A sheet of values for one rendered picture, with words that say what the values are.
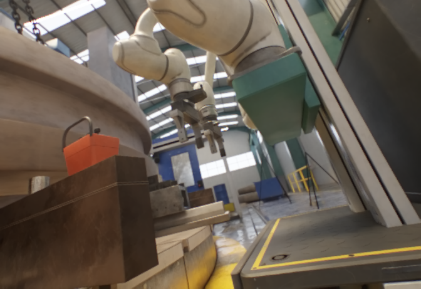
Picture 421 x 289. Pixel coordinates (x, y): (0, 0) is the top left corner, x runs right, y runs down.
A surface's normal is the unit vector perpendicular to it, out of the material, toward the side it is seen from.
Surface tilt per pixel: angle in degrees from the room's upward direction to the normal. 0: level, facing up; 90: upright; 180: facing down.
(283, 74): 90
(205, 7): 149
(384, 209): 90
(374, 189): 90
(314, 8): 90
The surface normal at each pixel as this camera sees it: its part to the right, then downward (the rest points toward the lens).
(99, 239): -0.49, -0.19
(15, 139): 0.82, -0.37
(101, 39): -0.18, -0.30
